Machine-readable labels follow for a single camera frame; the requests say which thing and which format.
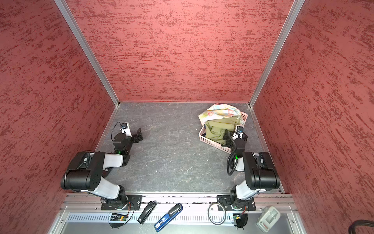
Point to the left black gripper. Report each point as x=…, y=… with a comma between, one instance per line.
x=135, y=137

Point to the floral pastel skirt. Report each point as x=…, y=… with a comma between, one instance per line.
x=220, y=111

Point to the left circuit board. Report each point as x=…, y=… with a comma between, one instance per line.
x=118, y=217

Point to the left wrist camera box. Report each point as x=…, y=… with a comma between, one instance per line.
x=125, y=128

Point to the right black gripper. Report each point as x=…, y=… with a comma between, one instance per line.
x=231, y=138

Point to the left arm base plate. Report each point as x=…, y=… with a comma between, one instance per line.
x=131, y=202

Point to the right circuit board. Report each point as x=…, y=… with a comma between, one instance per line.
x=240, y=220

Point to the blue black stapler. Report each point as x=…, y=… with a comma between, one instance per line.
x=168, y=217

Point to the pink plastic basket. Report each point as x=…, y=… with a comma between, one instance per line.
x=202, y=137

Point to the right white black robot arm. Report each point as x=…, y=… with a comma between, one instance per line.
x=260, y=174

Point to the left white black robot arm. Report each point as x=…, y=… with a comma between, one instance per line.
x=87, y=171

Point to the olive green skirt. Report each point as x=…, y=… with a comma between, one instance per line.
x=215, y=129

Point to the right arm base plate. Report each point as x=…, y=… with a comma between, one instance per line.
x=225, y=201

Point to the grey plastic holder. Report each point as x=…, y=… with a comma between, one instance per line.
x=268, y=218

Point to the circuit board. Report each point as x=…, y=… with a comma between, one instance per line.
x=240, y=220
x=118, y=217

